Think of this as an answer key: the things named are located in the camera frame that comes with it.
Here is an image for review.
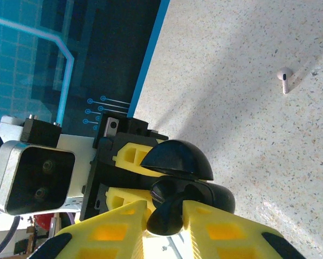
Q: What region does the red background object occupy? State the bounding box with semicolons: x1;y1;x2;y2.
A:
33;214;54;231

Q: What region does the pink wireless earbud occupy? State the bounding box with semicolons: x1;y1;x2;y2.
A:
276;66;293;95

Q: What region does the black earbud charging case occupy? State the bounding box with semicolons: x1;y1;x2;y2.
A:
139;139;236;216

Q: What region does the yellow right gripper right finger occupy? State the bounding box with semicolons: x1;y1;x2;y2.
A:
181;201;309;259

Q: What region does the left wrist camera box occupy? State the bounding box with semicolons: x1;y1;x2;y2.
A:
0;114;99;216

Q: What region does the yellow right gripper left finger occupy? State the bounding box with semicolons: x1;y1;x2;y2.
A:
29;200;149;259

